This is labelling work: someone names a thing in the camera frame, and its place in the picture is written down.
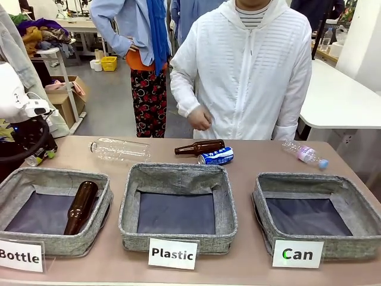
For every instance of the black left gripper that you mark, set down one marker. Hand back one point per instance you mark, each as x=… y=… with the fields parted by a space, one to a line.
x=28 y=135

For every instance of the person left forearm white sleeve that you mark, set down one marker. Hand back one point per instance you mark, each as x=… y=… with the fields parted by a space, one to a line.
x=284 y=131

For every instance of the person right forearm white sleeve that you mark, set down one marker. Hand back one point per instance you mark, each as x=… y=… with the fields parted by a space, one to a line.
x=184 y=86

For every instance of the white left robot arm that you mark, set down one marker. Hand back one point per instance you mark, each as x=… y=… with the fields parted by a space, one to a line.
x=9 y=89

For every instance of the silver can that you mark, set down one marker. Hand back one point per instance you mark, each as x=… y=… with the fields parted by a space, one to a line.
x=32 y=161

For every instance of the grey fabric basket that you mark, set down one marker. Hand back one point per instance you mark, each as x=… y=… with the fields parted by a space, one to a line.
x=175 y=241
x=357 y=190
x=44 y=238

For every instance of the blue drink can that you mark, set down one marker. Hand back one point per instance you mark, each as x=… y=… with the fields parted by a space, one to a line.
x=217 y=156

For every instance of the white Can label sign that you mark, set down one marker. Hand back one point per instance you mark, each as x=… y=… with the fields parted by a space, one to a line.
x=297 y=254

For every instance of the blue shirt person hand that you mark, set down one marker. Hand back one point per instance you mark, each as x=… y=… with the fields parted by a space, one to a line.
x=134 y=47

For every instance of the person right hand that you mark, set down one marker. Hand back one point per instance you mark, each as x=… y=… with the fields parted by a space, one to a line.
x=200 y=118

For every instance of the cardboard box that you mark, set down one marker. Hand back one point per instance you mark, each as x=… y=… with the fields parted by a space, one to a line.
x=67 y=96

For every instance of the brown glass bottle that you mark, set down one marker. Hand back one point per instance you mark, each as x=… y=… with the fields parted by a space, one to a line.
x=202 y=147
x=81 y=205

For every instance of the large clear plastic bottle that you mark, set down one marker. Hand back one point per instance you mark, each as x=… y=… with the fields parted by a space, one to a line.
x=122 y=151

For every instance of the white paper roll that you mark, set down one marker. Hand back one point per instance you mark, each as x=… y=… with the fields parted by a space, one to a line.
x=97 y=65

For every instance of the white Bottle label sign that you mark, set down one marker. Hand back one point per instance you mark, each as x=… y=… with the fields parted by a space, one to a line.
x=19 y=255

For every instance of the grey hanging jacket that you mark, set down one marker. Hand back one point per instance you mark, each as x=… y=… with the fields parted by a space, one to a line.
x=21 y=53

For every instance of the yellow plastic crate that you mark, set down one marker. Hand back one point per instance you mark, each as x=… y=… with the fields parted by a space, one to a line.
x=109 y=63

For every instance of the pile of coloured clothes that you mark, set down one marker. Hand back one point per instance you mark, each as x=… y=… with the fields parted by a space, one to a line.
x=44 y=34

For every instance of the person in blue shirt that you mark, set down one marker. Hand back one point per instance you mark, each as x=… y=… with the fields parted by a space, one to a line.
x=146 y=59

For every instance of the white Plastic label sign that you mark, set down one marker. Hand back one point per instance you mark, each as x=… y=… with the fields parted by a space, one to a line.
x=172 y=254

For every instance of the person in white jacket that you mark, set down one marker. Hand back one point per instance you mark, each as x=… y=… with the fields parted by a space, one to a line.
x=253 y=74

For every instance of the clear bottle pink label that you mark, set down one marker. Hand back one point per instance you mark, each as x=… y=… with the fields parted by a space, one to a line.
x=306 y=153

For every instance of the white desk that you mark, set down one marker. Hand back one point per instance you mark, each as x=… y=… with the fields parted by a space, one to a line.
x=336 y=98

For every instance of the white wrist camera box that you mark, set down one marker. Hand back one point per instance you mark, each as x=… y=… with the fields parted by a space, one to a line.
x=38 y=108

